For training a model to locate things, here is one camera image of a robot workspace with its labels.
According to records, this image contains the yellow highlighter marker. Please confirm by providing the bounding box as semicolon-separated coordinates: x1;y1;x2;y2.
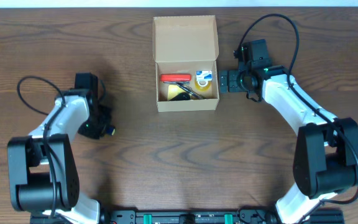
105;125;116;136

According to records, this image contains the white blue staples box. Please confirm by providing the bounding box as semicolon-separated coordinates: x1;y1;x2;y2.
196;70;213;82

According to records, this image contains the yellow tape roll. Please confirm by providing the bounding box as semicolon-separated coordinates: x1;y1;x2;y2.
195;80;211;91

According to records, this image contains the black pen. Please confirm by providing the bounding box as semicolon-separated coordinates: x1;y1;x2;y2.
175;82;204;100

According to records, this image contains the black pencil sharpener with pencil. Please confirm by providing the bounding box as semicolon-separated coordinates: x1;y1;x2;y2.
171;92;191;101

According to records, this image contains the brown cardboard box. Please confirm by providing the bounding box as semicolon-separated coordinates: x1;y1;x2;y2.
152;16;219;112

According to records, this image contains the red black stapler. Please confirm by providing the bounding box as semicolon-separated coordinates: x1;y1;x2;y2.
160;73;191;83

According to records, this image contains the yellow spiral notepad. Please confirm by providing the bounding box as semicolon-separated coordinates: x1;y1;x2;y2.
167;84;186;101

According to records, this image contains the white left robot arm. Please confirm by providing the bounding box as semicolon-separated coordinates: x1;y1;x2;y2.
7;86;114;223

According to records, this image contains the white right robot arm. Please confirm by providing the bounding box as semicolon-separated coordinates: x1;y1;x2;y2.
219;67;358;223

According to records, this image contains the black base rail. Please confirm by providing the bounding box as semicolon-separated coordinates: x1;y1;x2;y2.
29;209;345;224

